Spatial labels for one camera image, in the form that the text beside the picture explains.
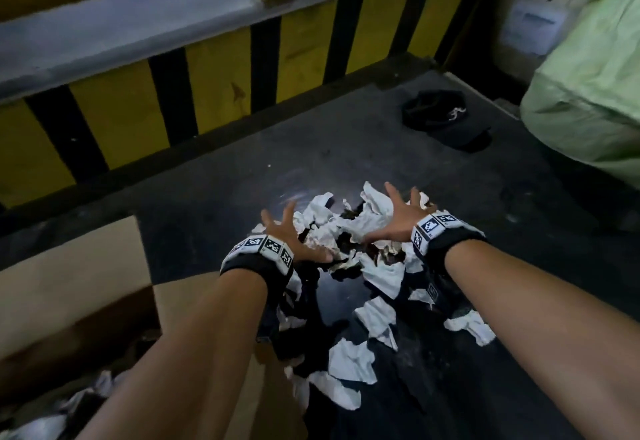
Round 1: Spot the person's right hand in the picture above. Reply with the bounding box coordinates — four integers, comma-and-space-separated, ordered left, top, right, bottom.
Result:
362, 182, 432, 246

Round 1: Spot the person's left hand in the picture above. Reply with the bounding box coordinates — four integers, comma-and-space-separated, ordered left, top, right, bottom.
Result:
260, 200, 335, 264

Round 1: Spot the person's left forearm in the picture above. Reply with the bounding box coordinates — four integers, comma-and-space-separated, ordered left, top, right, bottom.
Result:
75, 269, 275, 440

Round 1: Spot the person's right forearm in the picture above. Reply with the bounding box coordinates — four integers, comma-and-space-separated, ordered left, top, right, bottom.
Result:
442, 239, 640, 440

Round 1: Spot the pile of crumpled white paper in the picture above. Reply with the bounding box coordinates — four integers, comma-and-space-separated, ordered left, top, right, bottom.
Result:
250, 181, 497, 412

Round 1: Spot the black wristband with marker tags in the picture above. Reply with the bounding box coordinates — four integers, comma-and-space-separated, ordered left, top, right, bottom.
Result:
409, 209, 489, 316
219, 235, 312, 361

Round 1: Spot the black cap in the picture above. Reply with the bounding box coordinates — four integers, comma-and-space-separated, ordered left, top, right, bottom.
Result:
401, 89, 494, 154

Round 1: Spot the yellow black striped barrier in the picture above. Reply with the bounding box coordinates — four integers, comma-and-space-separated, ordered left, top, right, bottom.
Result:
0, 0, 482, 212

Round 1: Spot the brown cardboard box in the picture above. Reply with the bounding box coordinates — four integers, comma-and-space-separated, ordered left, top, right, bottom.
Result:
0, 215, 310, 440

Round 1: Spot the light green woven sack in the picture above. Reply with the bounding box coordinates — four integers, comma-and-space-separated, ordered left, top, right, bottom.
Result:
519, 0, 640, 192

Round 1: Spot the white panel with label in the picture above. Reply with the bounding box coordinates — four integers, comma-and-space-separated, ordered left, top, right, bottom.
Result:
499, 0, 583, 60

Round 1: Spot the crumpled white paper in box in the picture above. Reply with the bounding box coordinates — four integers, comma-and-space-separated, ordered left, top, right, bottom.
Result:
0, 369, 120, 440

